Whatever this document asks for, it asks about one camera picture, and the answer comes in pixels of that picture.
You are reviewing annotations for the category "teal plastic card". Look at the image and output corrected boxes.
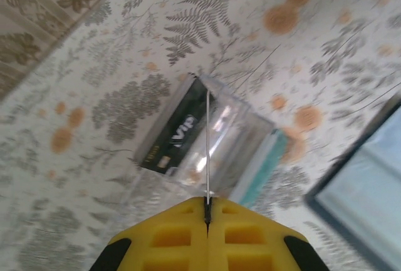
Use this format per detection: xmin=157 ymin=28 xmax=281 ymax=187
xmin=237 ymin=128 xmax=289 ymax=211

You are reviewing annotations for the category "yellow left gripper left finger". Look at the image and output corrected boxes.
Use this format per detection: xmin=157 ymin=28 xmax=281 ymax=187
xmin=90 ymin=196 xmax=209 ymax=271

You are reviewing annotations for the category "thin white-edged plastic card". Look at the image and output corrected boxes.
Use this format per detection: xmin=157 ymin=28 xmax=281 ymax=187
xmin=205 ymin=86 xmax=211 ymax=200

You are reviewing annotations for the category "floral print tablecloth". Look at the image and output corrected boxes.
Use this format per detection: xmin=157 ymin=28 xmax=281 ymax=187
xmin=0 ymin=0 xmax=401 ymax=271

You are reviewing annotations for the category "clear acrylic card stand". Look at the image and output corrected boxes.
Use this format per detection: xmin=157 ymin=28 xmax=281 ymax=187
xmin=128 ymin=72 xmax=289 ymax=211

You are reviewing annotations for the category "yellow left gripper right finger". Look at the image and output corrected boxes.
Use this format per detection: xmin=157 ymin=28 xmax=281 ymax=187
xmin=208 ymin=197 xmax=330 ymax=271

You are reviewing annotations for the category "navy leather card holder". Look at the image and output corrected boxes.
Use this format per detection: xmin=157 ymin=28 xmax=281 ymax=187
xmin=303 ymin=100 xmax=401 ymax=240

